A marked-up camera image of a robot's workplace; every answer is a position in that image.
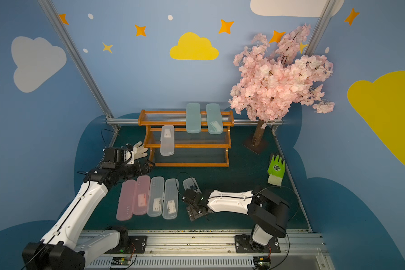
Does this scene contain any clear pencil case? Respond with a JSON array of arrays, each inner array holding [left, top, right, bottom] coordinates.
[[147, 177, 165, 217], [162, 178, 178, 220], [160, 126, 175, 156], [183, 177, 201, 194]]

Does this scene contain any teal pencil case plain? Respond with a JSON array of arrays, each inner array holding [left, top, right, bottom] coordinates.
[[186, 102, 201, 134]]

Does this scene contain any teal pencil case with label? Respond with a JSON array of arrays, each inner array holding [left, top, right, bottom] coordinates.
[[206, 103, 223, 135]]

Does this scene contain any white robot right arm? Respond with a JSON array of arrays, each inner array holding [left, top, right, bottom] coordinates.
[[182, 186, 290, 247]]

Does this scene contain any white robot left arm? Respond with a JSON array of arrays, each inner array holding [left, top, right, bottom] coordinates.
[[22, 142, 155, 270]]

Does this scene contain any pink pencil case inner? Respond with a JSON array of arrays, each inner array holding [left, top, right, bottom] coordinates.
[[133, 175, 151, 216]]

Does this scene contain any pink pencil case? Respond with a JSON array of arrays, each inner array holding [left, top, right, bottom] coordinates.
[[133, 175, 151, 216], [116, 180, 136, 221]]

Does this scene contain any pink pencil case outer left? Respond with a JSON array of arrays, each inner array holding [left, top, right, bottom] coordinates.
[[116, 180, 136, 221]]

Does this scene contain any orange wooden three-tier shelf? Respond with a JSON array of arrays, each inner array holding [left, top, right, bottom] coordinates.
[[138, 110, 234, 167]]

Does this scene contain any white cotton work glove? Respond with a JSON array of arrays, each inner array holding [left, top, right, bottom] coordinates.
[[126, 141, 148, 160]]

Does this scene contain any aluminium rear crossbar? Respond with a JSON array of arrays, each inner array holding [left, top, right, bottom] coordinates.
[[106, 117, 284, 127]]

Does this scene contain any green and black work glove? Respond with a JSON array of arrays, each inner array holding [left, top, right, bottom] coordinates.
[[267, 154, 286, 186]]

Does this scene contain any right green circuit board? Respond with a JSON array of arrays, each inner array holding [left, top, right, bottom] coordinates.
[[253, 256, 271, 270]]

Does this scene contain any green circuit board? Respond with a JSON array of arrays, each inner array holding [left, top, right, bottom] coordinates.
[[110, 257, 130, 267], [253, 256, 271, 270]]

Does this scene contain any left green circuit board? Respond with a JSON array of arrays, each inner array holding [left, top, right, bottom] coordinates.
[[110, 257, 130, 267]]

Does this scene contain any pink artificial blossom tree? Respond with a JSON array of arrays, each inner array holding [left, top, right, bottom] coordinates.
[[229, 24, 335, 153]]

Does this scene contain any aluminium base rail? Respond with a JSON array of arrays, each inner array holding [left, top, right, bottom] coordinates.
[[87, 229, 335, 270]]

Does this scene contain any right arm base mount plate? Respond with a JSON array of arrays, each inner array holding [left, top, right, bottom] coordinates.
[[234, 234, 281, 253]]

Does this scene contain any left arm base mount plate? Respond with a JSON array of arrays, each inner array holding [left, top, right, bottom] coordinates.
[[119, 235, 147, 254]]

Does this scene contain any aluminium frame post left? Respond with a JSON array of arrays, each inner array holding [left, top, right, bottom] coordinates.
[[38, 0, 114, 120]]

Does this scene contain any aluminium frame post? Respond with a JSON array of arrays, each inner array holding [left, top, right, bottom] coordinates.
[[304, 0, 336, 56], [38, 0, 114, 120]]

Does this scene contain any aluminium frame post right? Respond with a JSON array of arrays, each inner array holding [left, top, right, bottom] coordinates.
[[304, 0, 336, 56]]

